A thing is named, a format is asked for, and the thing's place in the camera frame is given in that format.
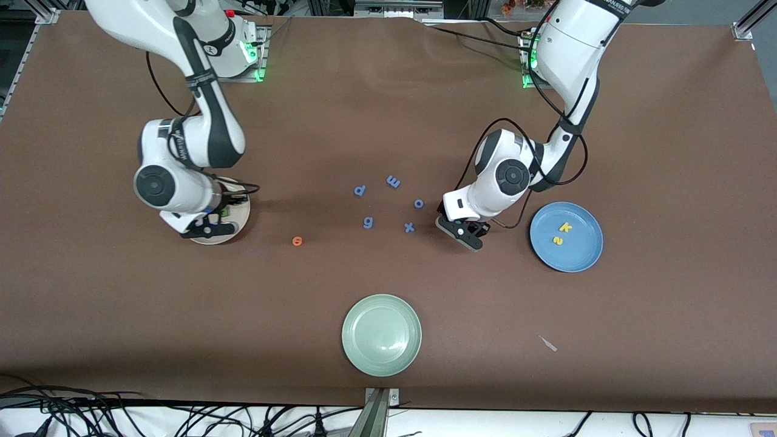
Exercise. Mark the blue foam letter m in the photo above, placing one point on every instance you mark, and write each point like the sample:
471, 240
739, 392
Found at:
393, 181

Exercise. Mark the grey aluminium camera post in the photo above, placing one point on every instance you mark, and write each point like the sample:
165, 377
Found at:
376, 419

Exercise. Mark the pale green round plate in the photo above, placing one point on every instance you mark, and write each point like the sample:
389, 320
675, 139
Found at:
382, 335

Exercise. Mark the blue round plate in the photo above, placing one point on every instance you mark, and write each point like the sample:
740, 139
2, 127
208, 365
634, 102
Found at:
583, 255

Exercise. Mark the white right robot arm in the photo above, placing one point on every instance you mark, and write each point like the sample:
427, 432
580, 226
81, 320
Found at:
127, 18

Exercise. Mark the silver aluminium table rail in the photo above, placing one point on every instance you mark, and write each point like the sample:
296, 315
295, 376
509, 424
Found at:
45, 16

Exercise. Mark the yellow foam letter k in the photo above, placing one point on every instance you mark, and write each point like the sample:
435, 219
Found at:
565, 227

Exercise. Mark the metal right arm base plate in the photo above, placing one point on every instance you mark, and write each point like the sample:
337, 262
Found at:
262, 60

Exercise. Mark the small orange object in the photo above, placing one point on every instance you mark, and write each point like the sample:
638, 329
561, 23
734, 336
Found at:
508, 7

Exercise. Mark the small white paper scrap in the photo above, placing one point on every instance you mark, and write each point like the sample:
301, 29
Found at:
549, 345

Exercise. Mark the grey power strip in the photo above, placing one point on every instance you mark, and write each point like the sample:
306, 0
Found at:
394, 11

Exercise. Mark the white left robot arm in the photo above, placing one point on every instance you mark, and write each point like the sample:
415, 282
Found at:
570, 42

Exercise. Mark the beige brown round plate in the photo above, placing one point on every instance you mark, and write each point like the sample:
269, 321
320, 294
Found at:
241, 215

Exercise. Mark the beige paper tag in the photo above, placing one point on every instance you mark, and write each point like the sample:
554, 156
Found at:
763, 430

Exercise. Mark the silver aluminium frame profile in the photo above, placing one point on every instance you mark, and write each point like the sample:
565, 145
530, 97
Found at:
743, 30

